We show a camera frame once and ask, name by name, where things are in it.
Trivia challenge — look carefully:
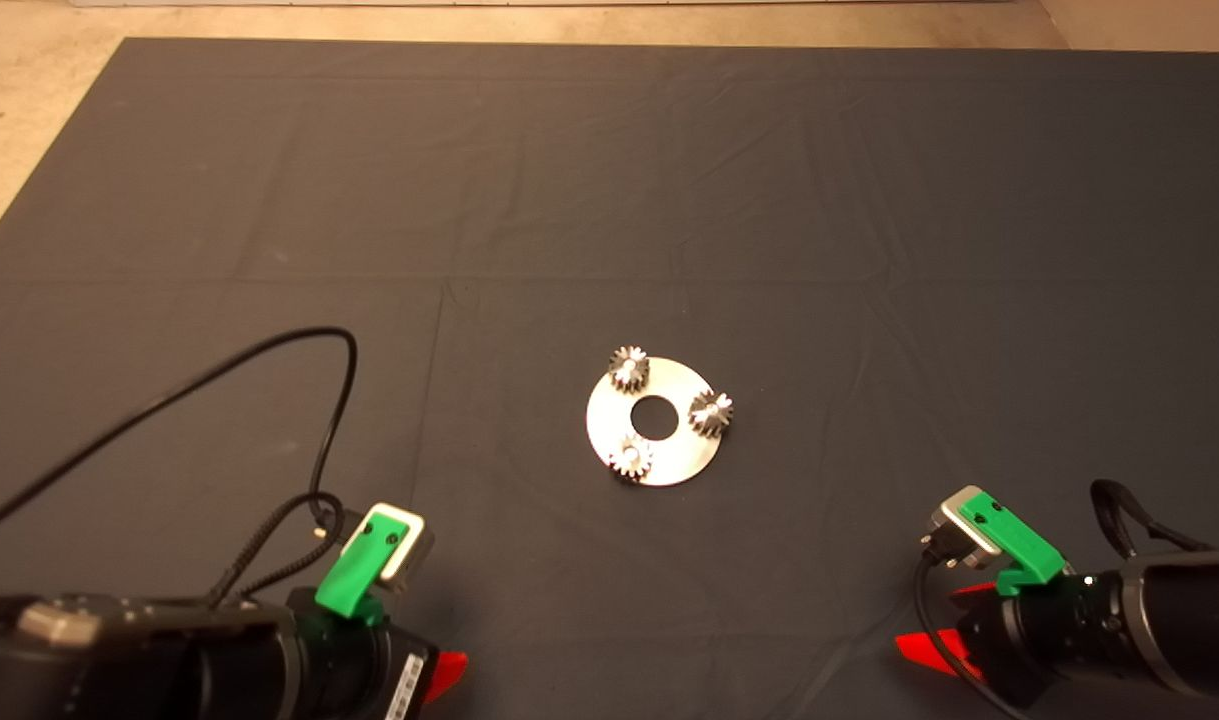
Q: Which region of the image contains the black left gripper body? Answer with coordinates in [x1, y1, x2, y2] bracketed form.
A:
[287, 587, 441, 720]

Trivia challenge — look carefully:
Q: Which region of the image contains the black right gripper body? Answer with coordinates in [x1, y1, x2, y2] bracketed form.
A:
[954, 572, 1130, 707]

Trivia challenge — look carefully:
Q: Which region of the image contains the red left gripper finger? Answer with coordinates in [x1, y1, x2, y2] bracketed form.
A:
[424, 651, 470, 704]

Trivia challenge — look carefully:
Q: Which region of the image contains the small steel planetary gear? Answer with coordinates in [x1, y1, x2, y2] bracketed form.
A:
[608, 345, 652, 394]
[609, 434, 656, 483]
[688, 390, 736, 439]

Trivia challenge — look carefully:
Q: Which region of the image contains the round metal carrier plate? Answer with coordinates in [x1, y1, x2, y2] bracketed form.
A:
[585, 355, 723, 488]

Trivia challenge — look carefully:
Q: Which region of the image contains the dark grey table cloth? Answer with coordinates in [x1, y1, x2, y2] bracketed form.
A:
[0, 38, 1219, 720]

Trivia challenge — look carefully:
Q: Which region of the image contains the silver right camera box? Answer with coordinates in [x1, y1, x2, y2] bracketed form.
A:
[923, 485, 1006, 572]

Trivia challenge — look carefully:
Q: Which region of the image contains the silver camera box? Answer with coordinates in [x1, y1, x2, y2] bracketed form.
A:
[354, 503, 436, 593]
[923, 485, 1006, 572]

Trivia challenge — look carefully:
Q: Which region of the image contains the green right camera mount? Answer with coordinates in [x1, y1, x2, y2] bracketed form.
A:
[971, 490, 1069, 599]

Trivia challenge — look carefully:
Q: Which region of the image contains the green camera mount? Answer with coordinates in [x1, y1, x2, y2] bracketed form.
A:
[314, 510, 411, 628]
[971, 490, 1069, 599]

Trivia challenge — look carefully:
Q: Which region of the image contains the green left camera mount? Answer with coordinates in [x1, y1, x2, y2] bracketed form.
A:
[314, 510, 411, 628]

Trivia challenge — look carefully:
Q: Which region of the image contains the silver left camera box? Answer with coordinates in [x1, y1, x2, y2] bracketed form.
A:
[354, 503, 436, 593]

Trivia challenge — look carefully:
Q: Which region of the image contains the black sleeved arm cable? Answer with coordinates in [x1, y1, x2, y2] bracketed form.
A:
[1089, 478, 1216, 563]

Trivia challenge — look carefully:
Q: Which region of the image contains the braided black left wrist cable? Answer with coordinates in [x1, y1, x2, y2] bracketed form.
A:
[204, 491, 348, 609]

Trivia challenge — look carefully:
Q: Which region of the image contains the smooth black left camera cable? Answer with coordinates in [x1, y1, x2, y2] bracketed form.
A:
[0, 327, 362, 541]

